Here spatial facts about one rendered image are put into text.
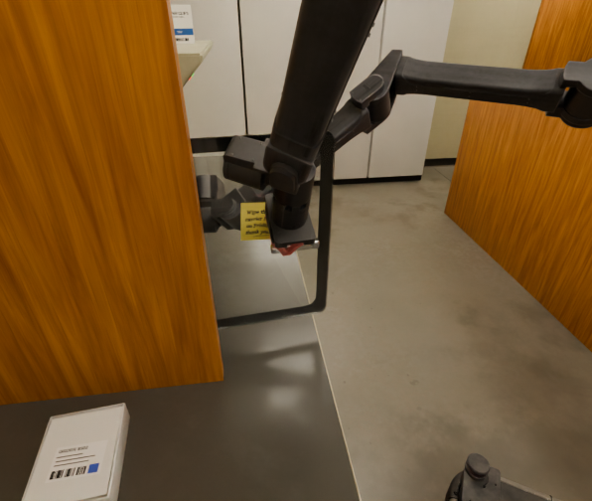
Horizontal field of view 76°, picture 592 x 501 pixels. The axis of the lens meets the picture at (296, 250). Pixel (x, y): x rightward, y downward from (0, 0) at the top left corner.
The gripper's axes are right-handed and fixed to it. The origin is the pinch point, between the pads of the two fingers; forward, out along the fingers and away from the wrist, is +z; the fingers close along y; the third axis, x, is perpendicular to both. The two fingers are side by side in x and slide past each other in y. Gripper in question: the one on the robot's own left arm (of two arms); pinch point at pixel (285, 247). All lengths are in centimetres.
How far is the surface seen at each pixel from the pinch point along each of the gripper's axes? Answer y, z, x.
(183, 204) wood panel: -0.9, -13.4, -15.9
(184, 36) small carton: -35.4, -19.3, -12.9
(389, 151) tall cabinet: -233, 203, 172
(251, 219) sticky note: -5.6, -2.2, -5.3
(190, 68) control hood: -15.0, -25.5, -12.3
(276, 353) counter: 11.4, 23.2, -2.7
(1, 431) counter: 17, 20, -53
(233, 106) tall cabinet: -268, 165, 18
